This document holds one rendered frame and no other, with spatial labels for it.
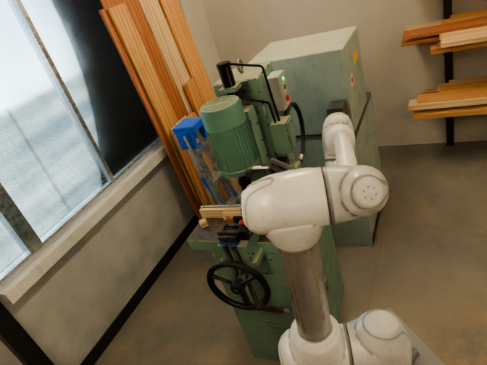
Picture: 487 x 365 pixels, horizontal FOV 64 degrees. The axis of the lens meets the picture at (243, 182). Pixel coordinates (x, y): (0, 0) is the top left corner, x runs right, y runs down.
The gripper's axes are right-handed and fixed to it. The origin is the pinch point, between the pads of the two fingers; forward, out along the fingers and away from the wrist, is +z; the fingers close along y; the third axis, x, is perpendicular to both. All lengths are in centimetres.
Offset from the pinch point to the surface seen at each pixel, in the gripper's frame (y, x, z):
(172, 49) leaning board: 78, -145, 124
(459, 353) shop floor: -107, -57, -71
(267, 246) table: -30.8, -9.2, 4.0
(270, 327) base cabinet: -85, -28, 17
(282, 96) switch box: 31.6, -33.8, -2.6
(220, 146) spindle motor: 16.2, -1.2, 14.8
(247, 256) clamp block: -31.2, 0.8, 9.5
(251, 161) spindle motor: 7.3, -10.1, 6.1
